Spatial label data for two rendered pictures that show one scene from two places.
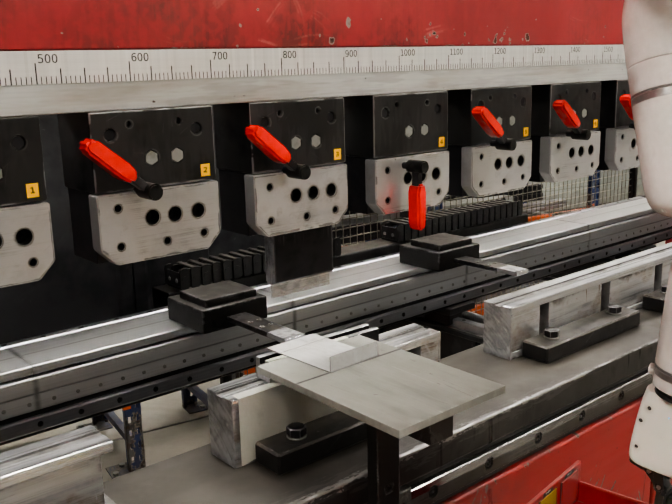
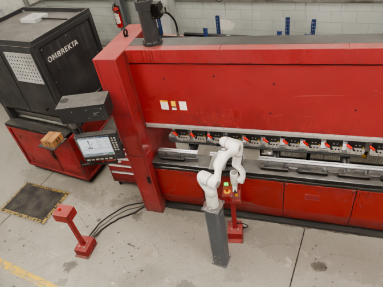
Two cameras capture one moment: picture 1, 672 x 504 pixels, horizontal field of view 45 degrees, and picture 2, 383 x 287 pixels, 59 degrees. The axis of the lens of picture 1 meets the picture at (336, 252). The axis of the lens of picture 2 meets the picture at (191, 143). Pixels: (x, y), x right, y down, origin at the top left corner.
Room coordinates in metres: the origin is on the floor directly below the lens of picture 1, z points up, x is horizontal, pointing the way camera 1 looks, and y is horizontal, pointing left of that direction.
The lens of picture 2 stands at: (-0.51, -2.38, 3.60)
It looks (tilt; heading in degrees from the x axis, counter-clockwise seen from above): 40 degrees down; 63
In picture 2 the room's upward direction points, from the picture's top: 11 degrees counter-clockwise
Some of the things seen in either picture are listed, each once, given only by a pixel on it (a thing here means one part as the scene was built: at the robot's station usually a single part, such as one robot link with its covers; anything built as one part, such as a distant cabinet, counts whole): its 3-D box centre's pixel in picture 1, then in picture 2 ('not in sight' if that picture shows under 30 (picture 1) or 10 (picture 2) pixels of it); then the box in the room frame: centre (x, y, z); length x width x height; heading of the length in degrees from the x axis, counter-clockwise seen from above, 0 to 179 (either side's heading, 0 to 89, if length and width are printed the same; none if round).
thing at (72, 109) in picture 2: not in sight; (95, 132); (-0.06, 0.74, 1.53); 0.51 x 0.25 x 0.85; 146
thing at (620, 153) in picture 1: (617, 122); (292, 140); (1.57, -0.55, 1.26); 0.15 x 0.09 x 0.17; 130
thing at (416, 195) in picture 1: (414, 194); not in sight; (1.12, -0.11, 1.20); 0.04 x 0.02 x 0.10; 40
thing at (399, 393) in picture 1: (376, 379); (218, 161); (0.96, -0.05, 1.00); 0.26 x 0.18 x 0.01; 40
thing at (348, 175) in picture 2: not in sight; (353, 175); (1.94, -1.06, 0.89); 0.30 x 0.05 x 0.03; 130
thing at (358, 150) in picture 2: not in sight; (355, 145); (1.96, -1.00, 1.26); 0.15 x 0.09 x 0.17; 130
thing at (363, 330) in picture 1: (320, 351); not in sight; (1.09, 0.03, 0.99); 0.20 x 0.03 x 0.03; 130
